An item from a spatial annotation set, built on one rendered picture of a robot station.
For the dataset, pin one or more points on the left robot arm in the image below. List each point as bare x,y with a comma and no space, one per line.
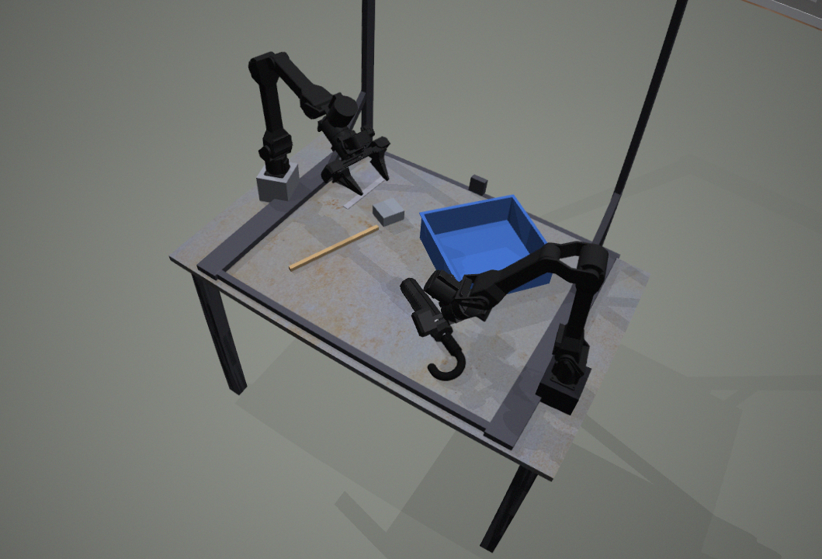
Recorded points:
490,287

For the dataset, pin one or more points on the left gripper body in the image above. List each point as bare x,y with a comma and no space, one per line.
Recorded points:
425,323

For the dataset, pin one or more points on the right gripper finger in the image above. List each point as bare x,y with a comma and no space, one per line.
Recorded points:
378,163
344,178

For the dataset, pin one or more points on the grey flat bar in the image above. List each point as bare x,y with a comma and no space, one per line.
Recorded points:
365,191

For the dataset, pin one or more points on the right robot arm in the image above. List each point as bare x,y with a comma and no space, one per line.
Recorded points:
266,70

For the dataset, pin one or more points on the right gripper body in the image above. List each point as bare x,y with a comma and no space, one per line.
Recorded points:
334,167

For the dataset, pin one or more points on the tan wooden stick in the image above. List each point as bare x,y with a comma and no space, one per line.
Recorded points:
332,248

